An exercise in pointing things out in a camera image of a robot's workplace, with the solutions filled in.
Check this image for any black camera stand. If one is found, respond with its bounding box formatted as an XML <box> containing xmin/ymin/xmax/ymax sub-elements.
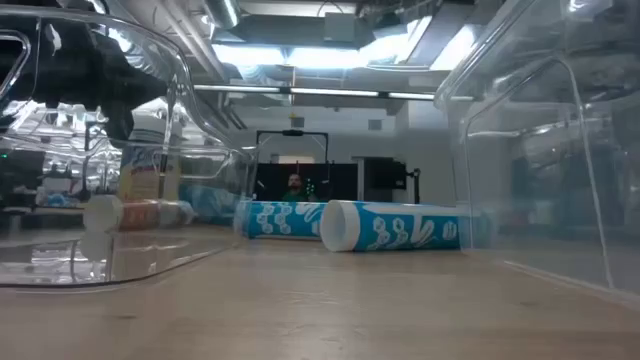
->
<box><xmin>405</xmin><ymin>167</ymin><xmax>423</xmax><ymax>205</ymax></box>

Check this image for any orange sealant tube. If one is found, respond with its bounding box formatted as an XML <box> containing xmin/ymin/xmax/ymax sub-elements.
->
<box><xmin>82</xmin><ymin>194</ymin><xmax>196</xmax><ymax>234</ymax></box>

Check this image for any black frame stand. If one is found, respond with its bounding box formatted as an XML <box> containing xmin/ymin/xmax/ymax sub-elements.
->
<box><xmin>255</xmin><ymin>129</ymin><xmax>331</xmax><ymax>202</ymax></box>

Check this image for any Lysol wipes canister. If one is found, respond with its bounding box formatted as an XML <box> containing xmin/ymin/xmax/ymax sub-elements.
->
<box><xmin>118</xmin><ymin>112</ymin><xmax>182</xmax><ymax>202</ymax></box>

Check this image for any black partition panel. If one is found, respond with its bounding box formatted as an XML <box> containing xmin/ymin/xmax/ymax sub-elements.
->
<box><xmin>254</xmin><ymin>162</ymin><xmax>359</xmax><ymax>203</ymax></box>

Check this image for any black box monitor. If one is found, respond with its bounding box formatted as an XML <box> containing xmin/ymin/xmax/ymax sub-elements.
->
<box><xmin>362</xmin><ymin>156</ymin><xmax>408</xmax><ymax>204</ymax></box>

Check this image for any silver ventilation duct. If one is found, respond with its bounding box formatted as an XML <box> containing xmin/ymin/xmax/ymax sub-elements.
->
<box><xmin>202</xmin><ymin>0</ymin><xmax>242</xmax><ymax>30</ymax></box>

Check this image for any clear organizer bin with handle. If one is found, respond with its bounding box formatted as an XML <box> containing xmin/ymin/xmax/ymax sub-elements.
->
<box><xmin>0</xmin><ymin>4</ymin><xmax>256</xmax><ymax>291</ymax></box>

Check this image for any linear ceiling light fixture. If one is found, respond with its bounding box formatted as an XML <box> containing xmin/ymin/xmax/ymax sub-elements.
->
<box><xmin>192</xmin><ymin>83</ymin><xmax>476</xmax><ymax>102</ymax></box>

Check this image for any person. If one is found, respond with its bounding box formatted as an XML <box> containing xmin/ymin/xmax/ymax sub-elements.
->
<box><xmin>281</xmin><ymin>172</ymin><xmax>312</xmax><ymax>203</ymax></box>

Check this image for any translucent plastic storage bin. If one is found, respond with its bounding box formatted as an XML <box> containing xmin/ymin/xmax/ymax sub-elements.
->
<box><xmin>433</xmin><ymin>0</ymin><xmax>640</xmax><ymax>306</ymax></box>

